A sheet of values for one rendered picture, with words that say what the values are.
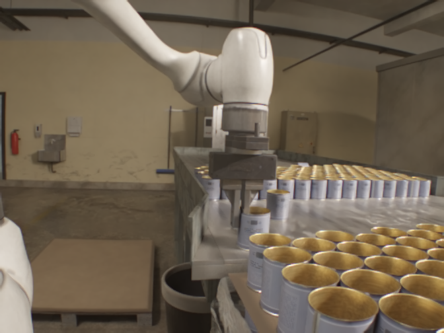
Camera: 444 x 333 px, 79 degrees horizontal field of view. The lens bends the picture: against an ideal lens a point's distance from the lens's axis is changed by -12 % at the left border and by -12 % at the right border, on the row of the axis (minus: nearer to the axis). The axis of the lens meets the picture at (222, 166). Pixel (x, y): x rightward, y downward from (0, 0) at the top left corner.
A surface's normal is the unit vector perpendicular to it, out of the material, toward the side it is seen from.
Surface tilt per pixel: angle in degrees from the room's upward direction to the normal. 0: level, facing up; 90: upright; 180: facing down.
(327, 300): 88
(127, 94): 90
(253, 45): 80
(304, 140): 90
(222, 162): 90
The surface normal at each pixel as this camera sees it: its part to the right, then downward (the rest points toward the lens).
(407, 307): -0.45, 0.04
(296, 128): 0.19, 0.11
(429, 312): -0.92, 0.00
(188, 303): -0.24, 0.10
